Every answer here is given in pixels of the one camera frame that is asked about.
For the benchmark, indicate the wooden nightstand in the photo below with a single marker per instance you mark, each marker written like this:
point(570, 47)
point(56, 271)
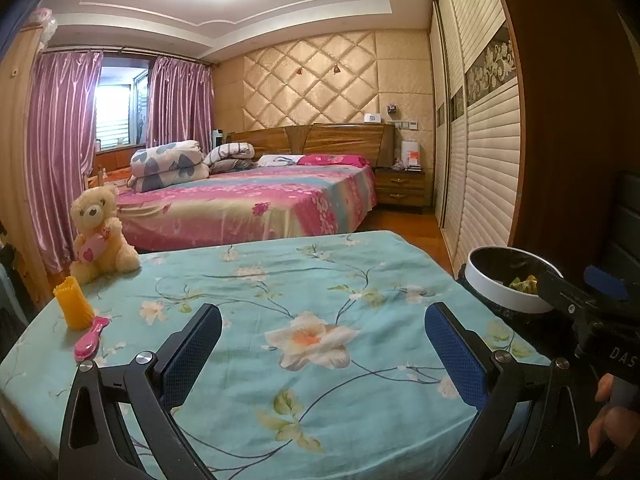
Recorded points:
point(400, 187)

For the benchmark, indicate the folded heart print quilt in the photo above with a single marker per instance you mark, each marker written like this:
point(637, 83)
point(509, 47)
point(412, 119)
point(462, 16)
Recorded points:
point(167, 160)

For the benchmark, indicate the wall switch panel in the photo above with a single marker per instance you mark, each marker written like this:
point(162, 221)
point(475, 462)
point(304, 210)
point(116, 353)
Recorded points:
point(408, 124)

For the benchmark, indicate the pink pillow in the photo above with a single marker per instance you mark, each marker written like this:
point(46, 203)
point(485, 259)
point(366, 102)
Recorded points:
point(332, 160)

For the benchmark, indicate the light wooden cabinet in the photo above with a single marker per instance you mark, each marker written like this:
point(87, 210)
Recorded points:
point(15, 135)

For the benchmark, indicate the white slatted sliding wardrobe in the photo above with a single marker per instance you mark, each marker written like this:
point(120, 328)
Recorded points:
point(485, 170)

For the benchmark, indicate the folded striped quilt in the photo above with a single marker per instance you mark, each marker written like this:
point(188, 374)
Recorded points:
point(227, 155)

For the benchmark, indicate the white and orange box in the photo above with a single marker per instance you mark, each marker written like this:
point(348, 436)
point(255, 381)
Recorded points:
point(411, 152)

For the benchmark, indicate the purple curtain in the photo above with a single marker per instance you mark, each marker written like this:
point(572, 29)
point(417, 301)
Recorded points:
point(60, 150)
point(180, 100)

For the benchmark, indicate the white tower appliance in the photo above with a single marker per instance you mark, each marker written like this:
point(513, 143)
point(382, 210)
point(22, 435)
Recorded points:
point(218, 140)

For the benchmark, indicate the yellow ribbed plastic cup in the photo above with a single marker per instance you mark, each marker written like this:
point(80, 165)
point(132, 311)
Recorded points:
point(72, 307)

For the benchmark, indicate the small white device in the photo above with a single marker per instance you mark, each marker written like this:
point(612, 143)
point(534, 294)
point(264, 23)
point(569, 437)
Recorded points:
point(373, 117)

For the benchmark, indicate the window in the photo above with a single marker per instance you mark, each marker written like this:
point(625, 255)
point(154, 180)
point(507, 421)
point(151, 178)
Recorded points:
point(112, 105)

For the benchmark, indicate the clear plastic bag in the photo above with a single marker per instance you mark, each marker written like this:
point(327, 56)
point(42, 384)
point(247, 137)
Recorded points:
point(42, 25)

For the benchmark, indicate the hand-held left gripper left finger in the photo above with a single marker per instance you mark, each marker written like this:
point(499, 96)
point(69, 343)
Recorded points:
point(187, 360)

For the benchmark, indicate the pink hairbrush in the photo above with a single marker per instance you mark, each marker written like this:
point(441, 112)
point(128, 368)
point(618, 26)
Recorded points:
point(87, 347)

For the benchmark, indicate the wooden headboard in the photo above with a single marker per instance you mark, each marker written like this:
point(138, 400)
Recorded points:
point(345, 137)

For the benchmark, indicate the yellow snack wrapper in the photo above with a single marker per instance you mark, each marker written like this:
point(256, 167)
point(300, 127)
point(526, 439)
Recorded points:
point(522, 284)

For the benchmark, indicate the wooden chair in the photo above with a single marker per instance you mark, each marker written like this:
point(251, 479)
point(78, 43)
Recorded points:
point(95, 180)

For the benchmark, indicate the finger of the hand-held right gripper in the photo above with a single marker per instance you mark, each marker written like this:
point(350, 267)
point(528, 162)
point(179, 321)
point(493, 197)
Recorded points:
point(607, 282)

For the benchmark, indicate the white pillow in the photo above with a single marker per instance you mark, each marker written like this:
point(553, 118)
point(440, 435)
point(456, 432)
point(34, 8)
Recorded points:
point(272, 160)

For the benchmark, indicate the person's right hand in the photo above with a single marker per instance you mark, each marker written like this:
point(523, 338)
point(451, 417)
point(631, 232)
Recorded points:
point(622, 425)

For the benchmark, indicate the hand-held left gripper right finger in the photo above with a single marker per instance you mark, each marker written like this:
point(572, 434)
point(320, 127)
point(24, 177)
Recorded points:
point(455, 355)

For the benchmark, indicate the cream teddy bear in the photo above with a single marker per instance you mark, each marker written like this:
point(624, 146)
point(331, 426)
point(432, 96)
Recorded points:
point(95, 210)

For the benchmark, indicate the white round waste bin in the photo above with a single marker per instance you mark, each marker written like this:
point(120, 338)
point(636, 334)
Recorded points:
point(480, 285)

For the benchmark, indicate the dark brown wooden panel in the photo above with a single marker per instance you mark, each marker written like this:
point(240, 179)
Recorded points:
point(575, 110)

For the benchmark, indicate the bed with pink floral sheet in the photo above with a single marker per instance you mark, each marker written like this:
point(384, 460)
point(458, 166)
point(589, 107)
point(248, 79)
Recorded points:
point(235, 200)

